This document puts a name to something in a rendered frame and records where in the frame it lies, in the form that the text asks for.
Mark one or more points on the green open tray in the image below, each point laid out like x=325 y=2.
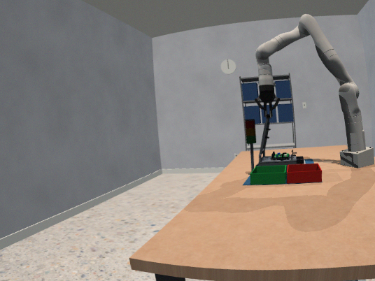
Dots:
x=267 y=175

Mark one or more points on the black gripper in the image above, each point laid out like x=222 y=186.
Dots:
x=267 y=96

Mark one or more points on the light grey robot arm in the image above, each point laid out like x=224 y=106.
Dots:
x=348 y=91

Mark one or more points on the red bin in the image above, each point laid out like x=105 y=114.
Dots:
x=307 y=173

